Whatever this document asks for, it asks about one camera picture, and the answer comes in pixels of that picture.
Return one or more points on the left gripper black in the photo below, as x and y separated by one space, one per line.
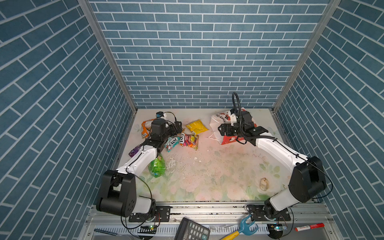
178 128

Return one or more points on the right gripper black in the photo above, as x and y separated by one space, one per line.
228 132

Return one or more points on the orange snack packet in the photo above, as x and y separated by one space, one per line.
146 127

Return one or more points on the green snack packet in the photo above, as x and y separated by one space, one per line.
171 143

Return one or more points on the red white paper bag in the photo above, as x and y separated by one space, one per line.
226 126

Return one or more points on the pink yellow candy packet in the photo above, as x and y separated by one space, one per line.
190 141

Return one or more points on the yellow snack packet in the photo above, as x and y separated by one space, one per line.
197 127

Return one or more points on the purple snack packet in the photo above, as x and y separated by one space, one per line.
134 151

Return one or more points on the green chips bag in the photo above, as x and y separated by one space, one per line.
157 167

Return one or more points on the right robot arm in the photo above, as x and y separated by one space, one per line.
307 174

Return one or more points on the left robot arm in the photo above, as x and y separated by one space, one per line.
118 193

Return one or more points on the beige shell sticker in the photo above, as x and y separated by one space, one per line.
264 184

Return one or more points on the blue yellow clamp tool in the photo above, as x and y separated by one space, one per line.
244 228

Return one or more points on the black calculator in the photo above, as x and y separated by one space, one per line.
190 230

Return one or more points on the red marker pen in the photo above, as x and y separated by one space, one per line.
309 227

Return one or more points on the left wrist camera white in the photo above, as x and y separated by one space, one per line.
160 115

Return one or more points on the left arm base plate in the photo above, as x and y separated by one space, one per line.
159 213

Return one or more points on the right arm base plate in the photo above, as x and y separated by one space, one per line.
267 213

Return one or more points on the aluminium front rail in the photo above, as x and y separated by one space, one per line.
218 214

